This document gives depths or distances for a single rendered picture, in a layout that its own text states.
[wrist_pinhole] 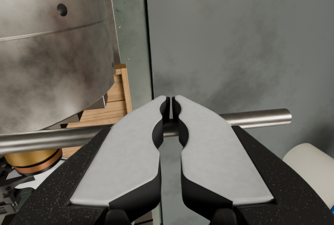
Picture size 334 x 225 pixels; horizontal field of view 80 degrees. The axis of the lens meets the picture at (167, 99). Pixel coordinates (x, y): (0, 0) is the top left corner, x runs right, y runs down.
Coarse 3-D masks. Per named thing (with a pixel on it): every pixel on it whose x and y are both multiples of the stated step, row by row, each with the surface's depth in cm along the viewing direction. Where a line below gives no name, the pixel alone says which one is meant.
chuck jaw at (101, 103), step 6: (102, 96) 31; (96, 102) 31; (102, 102) 31; (90, 108) 32; (96, 108) 32; (102, 108) 32; (78, 114) 32; (66, 120) 32; (72, 120) 32; (78, 120) 32; (54, 126) 32; (60, 126) 32; (66, 126) 35
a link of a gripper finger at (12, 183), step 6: (0, 180) 33; (6, 180) 33; (12, 180) 33; (18, 180) 33; (24, 180) 33; (30, 180) 34; (0, 186) 32; (6, 186) 32; (12, 186) 33; (0, 192) 32
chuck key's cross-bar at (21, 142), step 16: (240, 112) 14; (256, 112) 14; (272, 112) 14; (288, 112) 14; (64, 128) 12; (80, 128) 12; (96, 128) 12; (176, 128) 13; (0, 144) 11; (16, 144) 11; (32, 144) 11; (48, 144) 12; (64, 144) 12; (80, 144) 12
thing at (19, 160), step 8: (24, 152) 31; (32, 152) 31; (40, 152) 32; (48, 152) 33; (56, 152) 35; (8, 160) 32; (16, 160) 31; (24, 160) 31; (32, 160) 32; (40, 160) 32; (48, 160) 34; (56, 160) 36; (16, 168) 33; (24, 168) 32; (32, 168) 33; (40, 168) 33; (48, 168) 34
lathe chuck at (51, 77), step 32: (64, 32) 19; (96, 32) 24; (0, 64) 16; (32, 64) 18; (64, 64) 20; (96, 64) 24; (0, 96) 17; (32, 96) 18; (64, 96) 21; (96, 96) 25; (0, 128) 18; (32, 128) 19
